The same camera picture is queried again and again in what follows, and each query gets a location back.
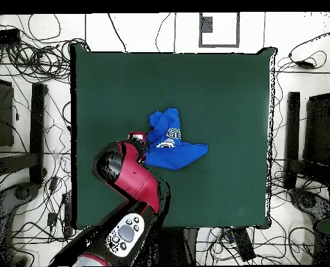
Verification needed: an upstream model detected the blue shirt with white print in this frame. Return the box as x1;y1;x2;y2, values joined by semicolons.
143;107;209;171

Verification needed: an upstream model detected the dark flat box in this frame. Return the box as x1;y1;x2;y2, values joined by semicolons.
0;76;15;147
303;92;330;168

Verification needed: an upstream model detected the dark green table cloth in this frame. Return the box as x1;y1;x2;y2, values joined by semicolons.
69;42;279;231

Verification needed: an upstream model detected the black stand bar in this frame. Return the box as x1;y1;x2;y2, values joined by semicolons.
283;91;302;191
28;82;48;185

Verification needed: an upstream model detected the black office chair base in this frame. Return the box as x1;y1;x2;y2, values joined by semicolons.
0;181;41;267
288;188;330;225

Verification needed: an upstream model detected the black power strip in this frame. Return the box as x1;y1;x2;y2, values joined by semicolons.
231;227;256;263

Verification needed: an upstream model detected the black device with ports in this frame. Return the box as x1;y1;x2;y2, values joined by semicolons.
0;27;22;46

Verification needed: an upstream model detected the black power adaptor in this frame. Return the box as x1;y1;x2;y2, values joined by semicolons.
294;60;316;70

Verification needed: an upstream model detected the black cable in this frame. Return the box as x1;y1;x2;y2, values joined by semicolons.
155;13;172;53
107;13;127;53

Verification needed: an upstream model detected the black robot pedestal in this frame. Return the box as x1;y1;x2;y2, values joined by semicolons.
147;226;199;266

